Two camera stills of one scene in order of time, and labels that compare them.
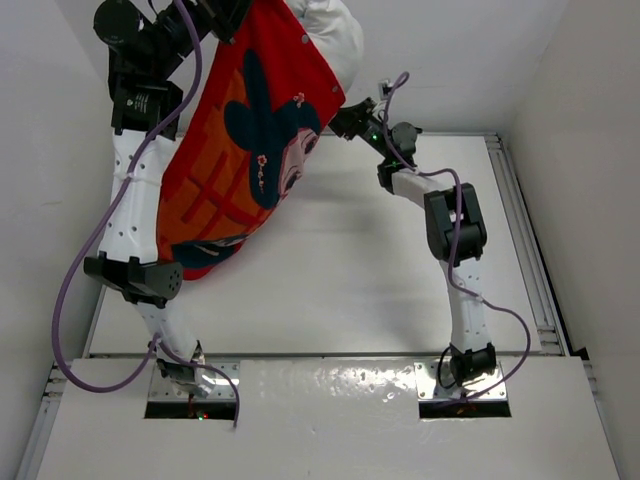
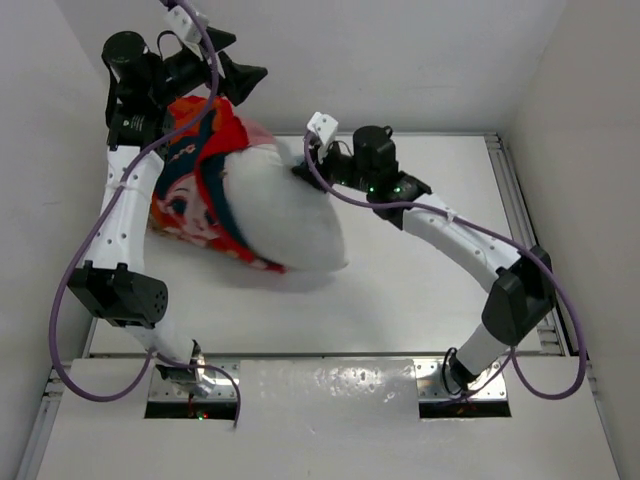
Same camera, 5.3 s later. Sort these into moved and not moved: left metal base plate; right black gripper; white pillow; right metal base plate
Moved: white pillow; right black gripper
Not moved: right metal base plate; left metal base plate
